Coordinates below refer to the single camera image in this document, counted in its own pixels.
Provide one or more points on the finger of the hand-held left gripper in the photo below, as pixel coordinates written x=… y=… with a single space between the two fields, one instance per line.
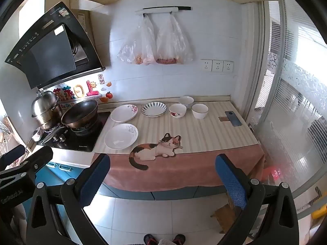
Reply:
x=12 y=154
x=38 y=159

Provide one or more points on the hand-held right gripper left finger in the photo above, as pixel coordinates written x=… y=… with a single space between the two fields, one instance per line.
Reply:
x=94 y=176

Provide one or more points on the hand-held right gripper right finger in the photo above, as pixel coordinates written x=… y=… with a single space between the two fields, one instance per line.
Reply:
x=230 y=181

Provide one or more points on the white bowl with blue pattern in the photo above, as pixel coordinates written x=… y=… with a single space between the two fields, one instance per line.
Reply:
x=186 y=100

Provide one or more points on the wooden stool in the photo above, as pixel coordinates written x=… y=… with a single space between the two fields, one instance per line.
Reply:
x=224 y=217

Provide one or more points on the black gas stove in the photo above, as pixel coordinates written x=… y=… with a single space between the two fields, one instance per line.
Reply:
x=84 y=139

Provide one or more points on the white plate with grey flower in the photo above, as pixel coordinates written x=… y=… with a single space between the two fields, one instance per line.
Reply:
x=118 y=137

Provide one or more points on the striped cat-print counter cloth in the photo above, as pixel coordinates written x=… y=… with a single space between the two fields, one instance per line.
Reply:
x=199 y=143

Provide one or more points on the stainless steel pot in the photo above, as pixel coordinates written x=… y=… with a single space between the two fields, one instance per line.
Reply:
x=44 y=104

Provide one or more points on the blue base cabinet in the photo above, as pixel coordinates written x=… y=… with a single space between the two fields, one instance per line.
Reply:
x=173 y=194

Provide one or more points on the dark wok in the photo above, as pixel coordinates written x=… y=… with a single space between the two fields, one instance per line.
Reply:
x=79 y=112

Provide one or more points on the blue smartphone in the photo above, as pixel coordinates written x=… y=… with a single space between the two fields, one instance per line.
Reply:
x=233 y=118

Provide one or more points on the white plate with pink flowers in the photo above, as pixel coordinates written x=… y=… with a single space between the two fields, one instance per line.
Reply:
x=122 y=113

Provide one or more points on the plain white bowl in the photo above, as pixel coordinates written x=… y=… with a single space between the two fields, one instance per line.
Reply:
x=200 y=111

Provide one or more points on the dark sandal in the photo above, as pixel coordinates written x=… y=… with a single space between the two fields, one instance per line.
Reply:
x=150 y=240
x=178 y=239

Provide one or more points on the frosted glass sliding door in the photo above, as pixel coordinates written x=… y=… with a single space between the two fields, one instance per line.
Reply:
x=293 y=132

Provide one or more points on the white bowl with red flower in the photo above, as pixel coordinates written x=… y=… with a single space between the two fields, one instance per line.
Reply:
x=177 y=111

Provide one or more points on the blue striped white plate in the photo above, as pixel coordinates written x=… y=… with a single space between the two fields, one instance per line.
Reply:
x=154 y=109

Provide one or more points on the yellow object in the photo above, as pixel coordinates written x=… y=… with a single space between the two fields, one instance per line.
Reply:
x=320 y=211

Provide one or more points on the black range hood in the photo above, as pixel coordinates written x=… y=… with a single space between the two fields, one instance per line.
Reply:
x=51 y=53

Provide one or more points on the clear plastic bag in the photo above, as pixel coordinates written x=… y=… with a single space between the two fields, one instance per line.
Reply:
x=173 y=40
x=139 y=43

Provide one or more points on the yellow plush wall letter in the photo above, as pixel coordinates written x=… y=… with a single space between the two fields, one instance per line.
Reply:
x=76 y=91

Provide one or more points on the red apple wall ornament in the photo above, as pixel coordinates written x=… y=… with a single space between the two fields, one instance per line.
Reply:
x=109 y=95

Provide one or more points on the pink plush wall letter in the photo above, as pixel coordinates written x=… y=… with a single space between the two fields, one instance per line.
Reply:
x=92 y=90

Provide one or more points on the white wall socket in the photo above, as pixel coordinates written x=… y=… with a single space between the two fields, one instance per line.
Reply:
x=228 y=66
x=206 y=65
x=218 y=65

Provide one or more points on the white wall hook rail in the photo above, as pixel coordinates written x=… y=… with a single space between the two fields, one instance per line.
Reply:
x=158 y=10

